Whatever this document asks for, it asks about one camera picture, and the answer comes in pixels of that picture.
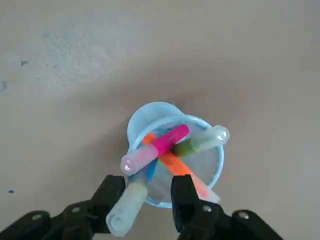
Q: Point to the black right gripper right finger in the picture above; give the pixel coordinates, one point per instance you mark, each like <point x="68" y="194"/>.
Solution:
<point x="190" y="217"/>

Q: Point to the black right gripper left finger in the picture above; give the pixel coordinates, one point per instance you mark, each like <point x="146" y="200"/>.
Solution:
<point x="75" y="220"/>

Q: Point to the blue highlighter pen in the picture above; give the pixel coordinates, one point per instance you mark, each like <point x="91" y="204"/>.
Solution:
<point x="127" y="207"/>

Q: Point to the orange highlighter pen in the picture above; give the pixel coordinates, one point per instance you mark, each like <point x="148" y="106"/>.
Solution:
<point x="175" y="165"/>

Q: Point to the green highlighter pen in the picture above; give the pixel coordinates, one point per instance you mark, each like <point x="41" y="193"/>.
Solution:
<point x="185" y="148"/>

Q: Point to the pink highlighter pen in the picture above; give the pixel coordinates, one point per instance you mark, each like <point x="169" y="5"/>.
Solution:
<point x="170" y="140"/>

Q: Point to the clear blue plastic cup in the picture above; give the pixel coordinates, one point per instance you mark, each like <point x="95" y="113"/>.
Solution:
<point x="140" y="120"/>

